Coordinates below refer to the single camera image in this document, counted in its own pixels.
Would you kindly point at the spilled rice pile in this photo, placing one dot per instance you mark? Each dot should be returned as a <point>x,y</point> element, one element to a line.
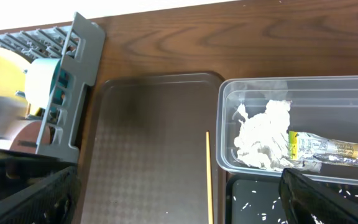
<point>264,205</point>

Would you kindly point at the yellow plate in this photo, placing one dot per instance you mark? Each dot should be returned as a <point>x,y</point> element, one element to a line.
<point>12,77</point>

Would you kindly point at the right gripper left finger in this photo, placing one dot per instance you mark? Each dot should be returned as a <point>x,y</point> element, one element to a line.
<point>50,200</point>

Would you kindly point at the green wrapper packet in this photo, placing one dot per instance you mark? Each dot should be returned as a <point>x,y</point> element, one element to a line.
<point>310,147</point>

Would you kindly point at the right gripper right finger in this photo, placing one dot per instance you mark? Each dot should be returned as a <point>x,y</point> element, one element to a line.
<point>305,200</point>

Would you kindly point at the wooden chopstick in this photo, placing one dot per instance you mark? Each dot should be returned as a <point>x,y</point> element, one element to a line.
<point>209,181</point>

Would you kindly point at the crumpled white tissue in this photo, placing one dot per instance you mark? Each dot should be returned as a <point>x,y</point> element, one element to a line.
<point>263,139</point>

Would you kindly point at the light blue bowl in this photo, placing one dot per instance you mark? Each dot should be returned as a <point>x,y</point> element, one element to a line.
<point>39,81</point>

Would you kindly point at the brown serving tray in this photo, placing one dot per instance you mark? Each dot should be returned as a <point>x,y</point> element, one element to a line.
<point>148,142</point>

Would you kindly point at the black waste tray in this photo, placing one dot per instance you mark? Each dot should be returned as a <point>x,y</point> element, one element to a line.
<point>257,181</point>

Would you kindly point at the grey dish rack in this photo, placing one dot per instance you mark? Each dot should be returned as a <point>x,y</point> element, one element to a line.
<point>79,47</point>

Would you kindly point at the clear plastic bin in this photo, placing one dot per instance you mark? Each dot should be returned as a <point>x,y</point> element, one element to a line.
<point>324,106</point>

